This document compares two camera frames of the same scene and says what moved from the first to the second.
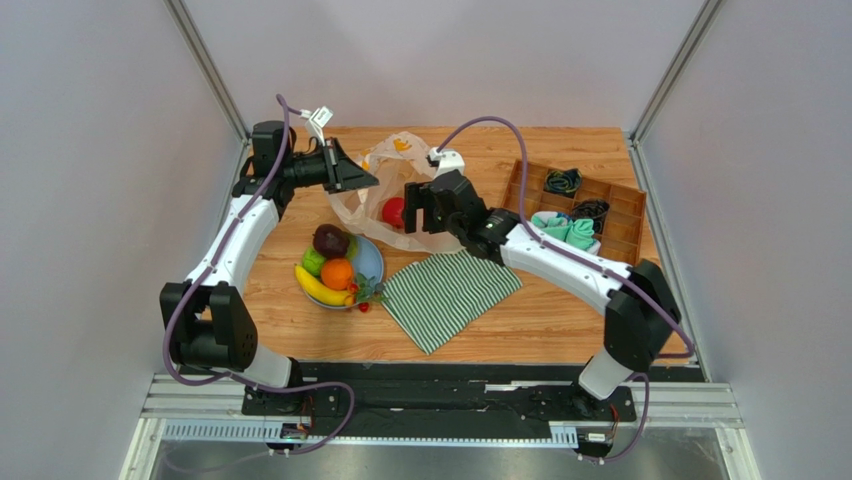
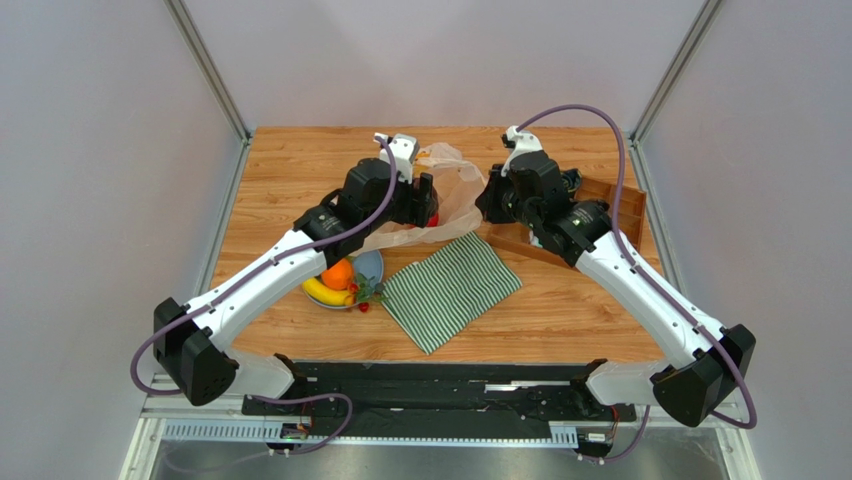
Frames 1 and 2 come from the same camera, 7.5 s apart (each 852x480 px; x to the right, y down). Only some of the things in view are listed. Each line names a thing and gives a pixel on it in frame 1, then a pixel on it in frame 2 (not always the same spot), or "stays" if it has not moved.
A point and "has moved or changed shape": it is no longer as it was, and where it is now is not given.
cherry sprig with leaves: (363, 292) stays
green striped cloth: (440, 298) stays
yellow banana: (321, 292) stays
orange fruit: (336, 273) stays
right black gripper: (435, 204) -> (496, 202)
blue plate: (367, 260) stays
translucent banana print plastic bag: (393, 161) has moved or changed shape
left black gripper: (341, 173) -> (415, 212)
